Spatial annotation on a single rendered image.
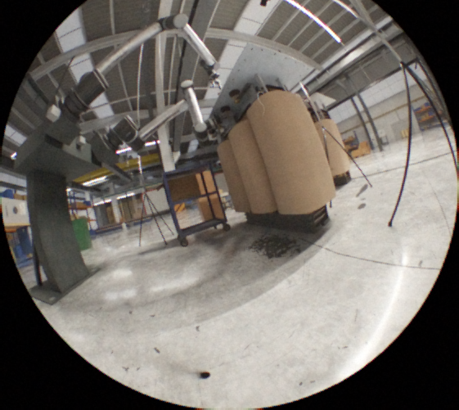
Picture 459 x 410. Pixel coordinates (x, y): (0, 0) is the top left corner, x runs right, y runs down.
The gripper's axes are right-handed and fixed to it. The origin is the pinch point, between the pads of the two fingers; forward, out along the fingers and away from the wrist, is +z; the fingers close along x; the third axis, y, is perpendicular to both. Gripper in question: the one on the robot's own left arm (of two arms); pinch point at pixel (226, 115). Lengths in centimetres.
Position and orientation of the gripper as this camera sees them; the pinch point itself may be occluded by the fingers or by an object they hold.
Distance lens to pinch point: 161.5
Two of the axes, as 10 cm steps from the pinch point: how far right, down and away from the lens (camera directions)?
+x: -0.3, 0.8, 10.0
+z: 8.8, -4.7, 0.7
